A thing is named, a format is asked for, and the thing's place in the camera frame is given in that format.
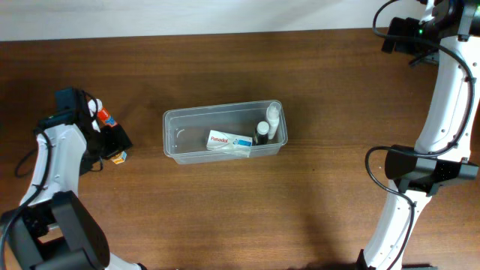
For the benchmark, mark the dark bottle white cap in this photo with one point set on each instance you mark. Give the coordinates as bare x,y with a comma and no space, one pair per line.
261,134

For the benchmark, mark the clear plastic container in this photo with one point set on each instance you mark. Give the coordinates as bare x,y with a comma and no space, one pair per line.
185,131

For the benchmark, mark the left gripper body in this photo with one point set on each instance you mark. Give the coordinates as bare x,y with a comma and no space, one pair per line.
113,139

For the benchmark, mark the orange tube white cap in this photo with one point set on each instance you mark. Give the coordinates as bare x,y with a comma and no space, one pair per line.
104,115

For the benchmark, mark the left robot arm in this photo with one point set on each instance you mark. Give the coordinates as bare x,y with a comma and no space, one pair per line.
51,228

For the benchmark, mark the white Panadol box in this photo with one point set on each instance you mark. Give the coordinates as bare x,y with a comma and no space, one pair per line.
229,143

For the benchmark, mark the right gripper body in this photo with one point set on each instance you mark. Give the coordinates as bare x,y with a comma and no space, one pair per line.
392,36

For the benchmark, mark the white spray bottle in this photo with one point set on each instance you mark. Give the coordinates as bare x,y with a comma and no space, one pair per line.
272,116

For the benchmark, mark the small jar gold lid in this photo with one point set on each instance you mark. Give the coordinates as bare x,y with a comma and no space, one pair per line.
119,158

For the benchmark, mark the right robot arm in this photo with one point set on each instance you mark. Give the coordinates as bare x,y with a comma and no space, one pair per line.
447,35

